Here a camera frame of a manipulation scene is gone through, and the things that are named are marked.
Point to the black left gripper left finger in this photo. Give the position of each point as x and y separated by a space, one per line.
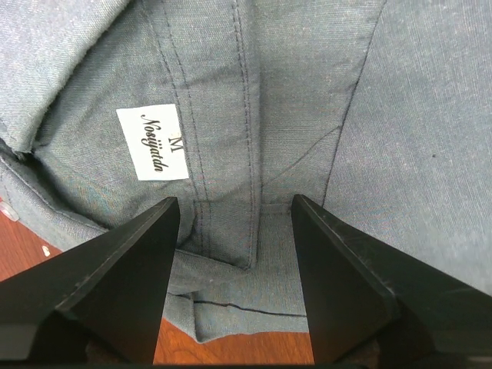
100 300

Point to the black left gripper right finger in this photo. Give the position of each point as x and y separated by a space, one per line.
369 303

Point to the grey long sleeve shirt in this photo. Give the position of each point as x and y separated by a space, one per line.
379 111

